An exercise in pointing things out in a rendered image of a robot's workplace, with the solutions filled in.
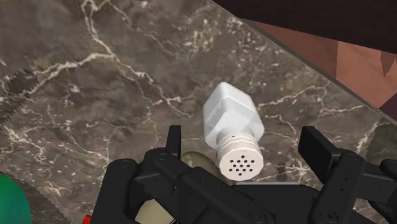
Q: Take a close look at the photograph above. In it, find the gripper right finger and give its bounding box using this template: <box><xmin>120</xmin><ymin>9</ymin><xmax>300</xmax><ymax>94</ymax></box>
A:
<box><xmin>298</xmin><ymin>125</ymin><xmax>397</xmax><ymax>224</ymax></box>

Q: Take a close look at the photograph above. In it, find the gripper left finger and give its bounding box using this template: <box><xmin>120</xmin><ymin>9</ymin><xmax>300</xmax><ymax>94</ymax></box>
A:
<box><xmin>90</xmin><ymin>125</ymin><xmax>275</xmax><ymax>224</ymax></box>

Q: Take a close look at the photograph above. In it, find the beige round object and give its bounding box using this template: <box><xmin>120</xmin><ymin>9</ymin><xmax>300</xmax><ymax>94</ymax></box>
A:
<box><xmin>134</xmin><ymin>151</ymin><xmax>232</xmax><ymax>224</ymax></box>

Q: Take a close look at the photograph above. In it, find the white salt shaker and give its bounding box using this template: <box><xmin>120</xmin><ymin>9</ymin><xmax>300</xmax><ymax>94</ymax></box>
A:
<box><xmin>202</xmin><ymin>81</ymin><xmax>265</xmax><ymax>181</ymax></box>

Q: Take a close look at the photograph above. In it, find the green round object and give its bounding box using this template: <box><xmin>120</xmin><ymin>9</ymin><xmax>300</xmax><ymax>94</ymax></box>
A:
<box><xmin>0</xmin><ymin>172</ymin><xmax>34</xmax><ymax>224</ymax></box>

